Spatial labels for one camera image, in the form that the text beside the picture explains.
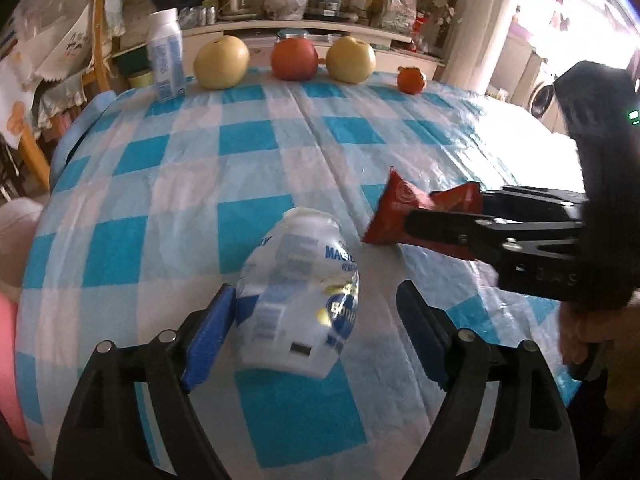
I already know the small red snack packet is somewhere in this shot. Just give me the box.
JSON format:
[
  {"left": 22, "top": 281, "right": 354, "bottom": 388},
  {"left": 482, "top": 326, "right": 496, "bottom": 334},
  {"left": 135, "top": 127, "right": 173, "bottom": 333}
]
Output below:
[{"left": 361, "top": 167, "right": 483, "bottom": 260}]

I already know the pink trash bin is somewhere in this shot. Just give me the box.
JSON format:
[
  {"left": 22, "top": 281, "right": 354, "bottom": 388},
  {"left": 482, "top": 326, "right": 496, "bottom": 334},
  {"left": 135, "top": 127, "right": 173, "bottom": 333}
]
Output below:
[{"left": 1, "top": 197, "right": 43, "bottom": 452}]

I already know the person right hand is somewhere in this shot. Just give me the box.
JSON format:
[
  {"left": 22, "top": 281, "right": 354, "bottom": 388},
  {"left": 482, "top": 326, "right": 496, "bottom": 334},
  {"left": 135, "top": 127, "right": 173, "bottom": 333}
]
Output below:
[{"left": 559, "top": 290, "right": 640, "bottom": 414}]

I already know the washing machine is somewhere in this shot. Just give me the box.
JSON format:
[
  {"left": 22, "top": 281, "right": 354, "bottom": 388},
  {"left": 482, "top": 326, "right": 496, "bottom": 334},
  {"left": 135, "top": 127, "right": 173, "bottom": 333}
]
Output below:
[{"left": 525, "top": 77, "right": 561, "bottom": 130}]

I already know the orange tangerine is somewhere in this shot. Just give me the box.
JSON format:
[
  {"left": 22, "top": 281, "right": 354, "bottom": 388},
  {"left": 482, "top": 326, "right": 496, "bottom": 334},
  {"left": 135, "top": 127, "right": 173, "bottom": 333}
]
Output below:
[{"left": 396, "top": 67, "right": 427, "bottom": 96}]

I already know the white tv cabinet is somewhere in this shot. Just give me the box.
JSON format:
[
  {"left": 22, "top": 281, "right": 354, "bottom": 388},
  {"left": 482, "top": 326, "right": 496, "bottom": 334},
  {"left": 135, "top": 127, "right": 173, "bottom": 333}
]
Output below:
[{"left": 112, "top": 18, "right": 446, "bottom": 86}]

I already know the large yellow pear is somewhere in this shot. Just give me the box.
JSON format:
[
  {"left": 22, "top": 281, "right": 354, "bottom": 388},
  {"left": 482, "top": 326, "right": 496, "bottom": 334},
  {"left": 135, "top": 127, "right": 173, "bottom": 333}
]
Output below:
[{"left": 326, "top": 36, "right": 376, "bottom": 84}]

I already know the blue white checkered tablecloth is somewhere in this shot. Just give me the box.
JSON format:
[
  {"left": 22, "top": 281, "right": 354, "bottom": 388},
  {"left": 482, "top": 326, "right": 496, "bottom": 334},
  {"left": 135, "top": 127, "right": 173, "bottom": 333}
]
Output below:
[{"left": 16, "top": 72, "right": 582, "bottom": 479}]

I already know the red apple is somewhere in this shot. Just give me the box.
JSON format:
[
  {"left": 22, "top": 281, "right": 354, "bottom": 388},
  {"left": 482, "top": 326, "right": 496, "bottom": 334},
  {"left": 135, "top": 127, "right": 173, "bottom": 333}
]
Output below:
[{"left": 270, "top": 37, "right": 319, "bottom": 81}]

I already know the small brown pear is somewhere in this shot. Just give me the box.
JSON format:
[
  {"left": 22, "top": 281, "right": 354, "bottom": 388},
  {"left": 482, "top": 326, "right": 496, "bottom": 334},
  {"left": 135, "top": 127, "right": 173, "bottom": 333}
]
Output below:
[{"left": 193, "top": 36, "right": 250, "bottom": 90}]

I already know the white electric kettle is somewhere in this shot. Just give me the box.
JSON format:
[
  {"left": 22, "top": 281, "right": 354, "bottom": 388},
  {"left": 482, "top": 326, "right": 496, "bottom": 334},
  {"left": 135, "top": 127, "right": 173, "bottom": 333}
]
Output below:
[{"left": 220, "top": 0, "right": 259, "bottom": 18}]

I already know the green waste bin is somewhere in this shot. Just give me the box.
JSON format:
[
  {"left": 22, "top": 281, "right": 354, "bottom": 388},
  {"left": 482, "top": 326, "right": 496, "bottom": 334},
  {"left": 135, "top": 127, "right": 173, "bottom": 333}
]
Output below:
[{"left": 127, "top": 70, "right": 154, "bottom": 89}]

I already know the wooden dining chair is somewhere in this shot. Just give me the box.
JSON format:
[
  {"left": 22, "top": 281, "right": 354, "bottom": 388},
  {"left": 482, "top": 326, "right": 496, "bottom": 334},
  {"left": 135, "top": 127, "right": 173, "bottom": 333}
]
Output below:
[{"left": 82, "top": 0, "right": 126, "bottom": 92}]

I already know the white plastic milk bottle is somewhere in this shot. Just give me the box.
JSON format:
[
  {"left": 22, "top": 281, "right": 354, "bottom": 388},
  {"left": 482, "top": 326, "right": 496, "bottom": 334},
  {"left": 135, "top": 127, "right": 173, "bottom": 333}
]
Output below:
[{"left": 146, "top": 8, "right": 186, "bottom": 102}]

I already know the mesh food cover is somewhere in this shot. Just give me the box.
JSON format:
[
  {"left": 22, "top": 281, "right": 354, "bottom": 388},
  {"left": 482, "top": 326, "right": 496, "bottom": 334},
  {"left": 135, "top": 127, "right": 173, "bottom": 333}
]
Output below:
[{"left": 14, "top": 0, "right": 93, "bottom": 81}]

